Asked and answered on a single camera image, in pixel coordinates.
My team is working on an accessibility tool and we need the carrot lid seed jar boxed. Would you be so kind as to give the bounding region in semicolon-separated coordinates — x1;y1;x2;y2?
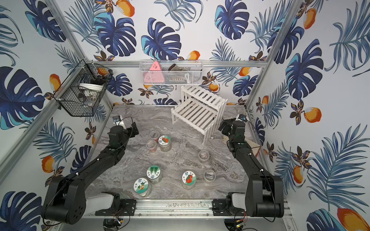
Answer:
134;178;152;197

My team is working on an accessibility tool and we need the strawberry lid seed jar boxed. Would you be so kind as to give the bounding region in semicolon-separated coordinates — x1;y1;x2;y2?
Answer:
182;171;197;190

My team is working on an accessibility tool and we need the beige work glove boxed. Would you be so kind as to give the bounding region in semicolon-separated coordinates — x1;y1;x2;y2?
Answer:
222;135;261;157

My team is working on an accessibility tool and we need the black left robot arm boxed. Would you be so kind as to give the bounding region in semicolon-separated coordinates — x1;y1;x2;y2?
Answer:
41;122;139;224

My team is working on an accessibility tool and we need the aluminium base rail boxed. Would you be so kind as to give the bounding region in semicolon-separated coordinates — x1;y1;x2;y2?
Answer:
54;198;293;219

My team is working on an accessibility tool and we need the clear wall-mounted tray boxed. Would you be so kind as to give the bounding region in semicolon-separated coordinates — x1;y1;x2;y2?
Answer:
139;60;203;85

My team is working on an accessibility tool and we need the white bowl in basket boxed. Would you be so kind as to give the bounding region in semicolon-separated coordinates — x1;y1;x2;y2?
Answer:
79;83;103;91

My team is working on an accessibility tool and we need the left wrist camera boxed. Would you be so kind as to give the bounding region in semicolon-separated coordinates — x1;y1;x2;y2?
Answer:
112;115;125;127

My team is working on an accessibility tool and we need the black wire basket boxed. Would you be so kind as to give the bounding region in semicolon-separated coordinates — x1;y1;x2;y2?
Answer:
53;60;113;117

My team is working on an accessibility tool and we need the clear lidless jar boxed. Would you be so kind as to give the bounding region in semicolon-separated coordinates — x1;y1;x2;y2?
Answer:
149;131;161;142
146;140;157;153

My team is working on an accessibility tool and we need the white slatted wooden shelf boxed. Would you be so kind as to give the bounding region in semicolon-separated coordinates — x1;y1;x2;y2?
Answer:
171;85;227;145

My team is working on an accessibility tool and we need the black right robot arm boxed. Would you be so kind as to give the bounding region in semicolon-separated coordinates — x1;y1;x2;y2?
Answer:
219;119;284;218

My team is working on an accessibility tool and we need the green tree lid jar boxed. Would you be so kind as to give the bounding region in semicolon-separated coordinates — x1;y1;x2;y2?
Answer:
146;165;162;184

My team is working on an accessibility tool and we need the pink triangle object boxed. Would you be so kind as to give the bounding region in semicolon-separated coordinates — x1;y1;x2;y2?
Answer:
143;61;165;84

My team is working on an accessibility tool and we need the tomato lid seed jar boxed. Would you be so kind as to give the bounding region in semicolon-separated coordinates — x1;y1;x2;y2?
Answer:
158;135;172;152

